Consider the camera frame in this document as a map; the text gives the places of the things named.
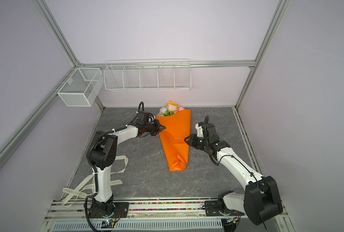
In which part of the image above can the white wire shelf basket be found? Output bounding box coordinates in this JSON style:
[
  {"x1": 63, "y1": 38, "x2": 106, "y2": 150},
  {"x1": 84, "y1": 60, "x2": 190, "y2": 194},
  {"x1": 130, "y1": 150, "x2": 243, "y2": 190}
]
[{"x1": 103, "y1": 59, "x2": 192, "y2": 90}]

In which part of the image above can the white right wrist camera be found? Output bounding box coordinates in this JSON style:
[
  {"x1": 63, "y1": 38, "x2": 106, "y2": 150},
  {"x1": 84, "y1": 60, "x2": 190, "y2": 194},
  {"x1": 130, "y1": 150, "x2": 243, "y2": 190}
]
[{"x1": 195, "y1": 122, "x2": 204, "y2": 138}]

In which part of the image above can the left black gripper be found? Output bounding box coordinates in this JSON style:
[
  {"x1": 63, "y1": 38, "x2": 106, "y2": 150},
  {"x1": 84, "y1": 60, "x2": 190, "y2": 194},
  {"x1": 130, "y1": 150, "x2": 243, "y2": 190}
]
[{"x1": 144, "y1": 119, "x2": 166, "y2": 136}]

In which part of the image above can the white slotted cable duct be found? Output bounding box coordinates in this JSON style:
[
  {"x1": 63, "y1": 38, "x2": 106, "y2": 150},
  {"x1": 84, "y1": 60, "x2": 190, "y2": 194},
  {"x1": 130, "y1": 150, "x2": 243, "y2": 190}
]
[{"x1": 51, "y1": 218, "x2": 223, "y2": 232}]

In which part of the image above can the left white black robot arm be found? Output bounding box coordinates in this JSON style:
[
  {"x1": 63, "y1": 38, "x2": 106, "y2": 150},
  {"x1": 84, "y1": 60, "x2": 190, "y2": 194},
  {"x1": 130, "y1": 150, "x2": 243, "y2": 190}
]
[{"x1": 84, "y1": 102, "x2": 166, "y2": 232}]

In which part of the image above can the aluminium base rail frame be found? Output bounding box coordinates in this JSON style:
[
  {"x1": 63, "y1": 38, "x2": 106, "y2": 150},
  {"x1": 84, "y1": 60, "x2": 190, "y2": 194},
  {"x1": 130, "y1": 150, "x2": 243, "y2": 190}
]
[{"x1": 39, "y1": 198, "x2": 295, "y2": 232}]

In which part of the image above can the white fake rose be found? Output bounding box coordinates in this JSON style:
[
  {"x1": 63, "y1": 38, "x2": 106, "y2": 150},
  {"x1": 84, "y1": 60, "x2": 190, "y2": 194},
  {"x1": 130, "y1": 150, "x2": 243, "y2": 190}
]
[{"x1": 159, "y1": 107, "x2": 169, "y2": 117}]

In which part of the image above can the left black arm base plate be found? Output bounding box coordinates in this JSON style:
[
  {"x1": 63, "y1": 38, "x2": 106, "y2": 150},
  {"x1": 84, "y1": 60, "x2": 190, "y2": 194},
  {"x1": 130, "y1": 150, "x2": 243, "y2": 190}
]
[{"x1": 88, "y1": 201, "x2": 129, "y2": 218}]

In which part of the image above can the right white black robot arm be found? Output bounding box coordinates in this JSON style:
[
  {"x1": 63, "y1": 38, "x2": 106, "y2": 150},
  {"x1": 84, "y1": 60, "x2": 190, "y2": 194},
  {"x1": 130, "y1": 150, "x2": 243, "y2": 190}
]
[{"x1": 184, "y1": 122, "x2": 283, "y2": 225}]

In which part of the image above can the orange wrapping paper sheet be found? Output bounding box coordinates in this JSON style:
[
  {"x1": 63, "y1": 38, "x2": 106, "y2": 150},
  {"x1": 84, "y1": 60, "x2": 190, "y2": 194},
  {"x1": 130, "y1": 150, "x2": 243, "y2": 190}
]
[{"x1": 156, "y1": 101, "x2": 191, "y2": 172}]

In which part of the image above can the white mesh box basket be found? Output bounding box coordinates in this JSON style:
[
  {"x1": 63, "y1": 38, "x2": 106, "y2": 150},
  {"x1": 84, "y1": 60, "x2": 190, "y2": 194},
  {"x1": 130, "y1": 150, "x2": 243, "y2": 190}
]
[{"x1": 58, "y1": 68, "x2": 104, "y2": 107}]

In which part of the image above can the cream fake rose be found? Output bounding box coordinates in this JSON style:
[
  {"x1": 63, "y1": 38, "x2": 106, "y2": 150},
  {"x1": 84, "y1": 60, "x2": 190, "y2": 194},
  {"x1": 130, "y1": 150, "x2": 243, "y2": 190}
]
[{"x1": 166, "y1": 104, "x2": 179, "y2": 113}]

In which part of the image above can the white printed ribbon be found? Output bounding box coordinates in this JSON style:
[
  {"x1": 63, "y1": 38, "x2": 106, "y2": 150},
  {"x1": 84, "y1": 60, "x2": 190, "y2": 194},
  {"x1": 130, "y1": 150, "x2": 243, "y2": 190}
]
[{"x1": 61, "y1": 155, "x2": 129, "y2": 209}]

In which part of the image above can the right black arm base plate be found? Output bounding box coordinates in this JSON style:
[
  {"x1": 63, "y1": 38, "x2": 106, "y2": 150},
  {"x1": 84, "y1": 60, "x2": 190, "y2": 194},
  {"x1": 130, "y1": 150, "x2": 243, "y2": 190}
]
[{"x1": 202, "y1": 199, "x2": 244, "y2": 217}]

